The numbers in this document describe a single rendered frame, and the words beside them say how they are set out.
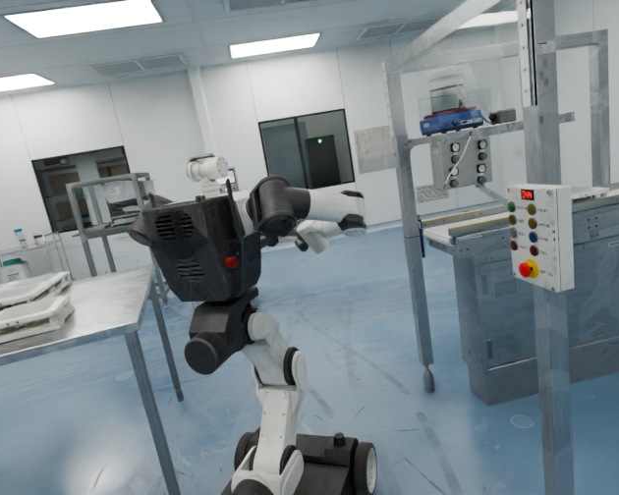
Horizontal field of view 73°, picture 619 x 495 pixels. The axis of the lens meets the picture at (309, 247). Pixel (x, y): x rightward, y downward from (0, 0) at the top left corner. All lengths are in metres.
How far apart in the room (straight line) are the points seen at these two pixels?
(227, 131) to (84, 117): 2.04
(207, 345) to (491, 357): 1.48
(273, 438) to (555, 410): 0.93
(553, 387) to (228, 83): 6.11
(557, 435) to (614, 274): 1.19
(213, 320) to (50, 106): 6.28
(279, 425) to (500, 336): 1.16
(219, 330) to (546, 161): 0.99
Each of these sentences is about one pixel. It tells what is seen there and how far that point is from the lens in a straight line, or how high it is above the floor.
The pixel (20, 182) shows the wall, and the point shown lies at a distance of 7.50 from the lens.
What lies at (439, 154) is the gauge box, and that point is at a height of 1.27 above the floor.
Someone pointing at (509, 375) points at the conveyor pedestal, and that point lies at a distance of 2.39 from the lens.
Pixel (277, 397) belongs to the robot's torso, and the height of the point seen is 0.49.
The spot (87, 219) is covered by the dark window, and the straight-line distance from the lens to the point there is 7.19.
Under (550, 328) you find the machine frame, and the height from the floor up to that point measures 0.77.
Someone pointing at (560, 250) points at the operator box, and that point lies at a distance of 1.18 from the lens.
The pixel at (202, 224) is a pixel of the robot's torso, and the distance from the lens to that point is 1.13.
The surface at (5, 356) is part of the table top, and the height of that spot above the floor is 0.88.
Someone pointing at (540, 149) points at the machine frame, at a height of 1.26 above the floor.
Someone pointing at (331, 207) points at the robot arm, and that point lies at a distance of 1.24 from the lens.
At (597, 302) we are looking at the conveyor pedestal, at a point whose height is 0.41.
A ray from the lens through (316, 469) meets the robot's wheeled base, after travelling 1.84.
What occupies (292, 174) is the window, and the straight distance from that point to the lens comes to 6.75.
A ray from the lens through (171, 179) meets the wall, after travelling 6.82.
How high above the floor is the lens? 1.34
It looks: 12 degrees down
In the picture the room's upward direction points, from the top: 10 degrees counter-clockwise
